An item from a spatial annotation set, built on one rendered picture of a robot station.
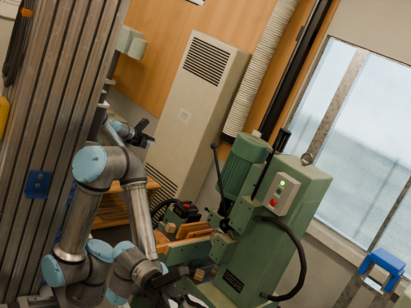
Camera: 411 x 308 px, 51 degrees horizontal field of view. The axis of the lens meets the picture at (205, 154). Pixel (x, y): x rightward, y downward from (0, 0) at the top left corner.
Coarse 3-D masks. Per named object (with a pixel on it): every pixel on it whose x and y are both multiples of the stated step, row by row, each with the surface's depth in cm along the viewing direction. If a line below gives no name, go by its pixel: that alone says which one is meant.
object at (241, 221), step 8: (240, 200) 190; (248, 200) 189; (256, 200) 193; (240, 208) 190; (248, 208) 187; (256, 208) 187; (232, 216) 193; (240, 216) 190; (248, 216) 187; (232, 224) 193; (240, 224) 190; (248, 224) 189; (240, 232) 190; (248, 232) 193
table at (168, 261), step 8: (160, 224) 232; (176, 232) 222; (176, 240) 215; (208, 248) 220; (160, 256) 201; (176, 256) 203; (184, 256) 208; (192, 256) 213; (200, 256) 218; (168, 264) 201; (176, 264) 206
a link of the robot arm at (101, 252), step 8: (96, 240) 163; (88, 248) 157; (96, 248) 158; (104, 248) 161; (112, 248) 164; (88, 256) 155; (96, 256) 156; (104, 256) 156; (96, 264) 156; (104, 264) 158; (96, 272) 157; (104, 272) 160; (88, 280) 159; (96, 280) 160; (104, 280) 163
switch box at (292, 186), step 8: (280, 176) 179; (288, 176) 182; (272, 184) 182; (280, 184) 179; (288, 184) 177; (296, 184) 176; (272, 192) 182; (288, 192) 177; (296, 192) 180; (264, 200) 184; (280, 200) 179; (288, 200) 179; (280, 208) 179; (288, 208) 182
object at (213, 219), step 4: (212, 212) 221; (216, 212) 222; (208, 216) 223; (212, 216) 221; (216, 216) 219; (220, 216) 219; (208, 220) 223; (212, 220) 221; (216, 220) 219; (220, 220) 217; (212, 224) 221; (216, 224) 219
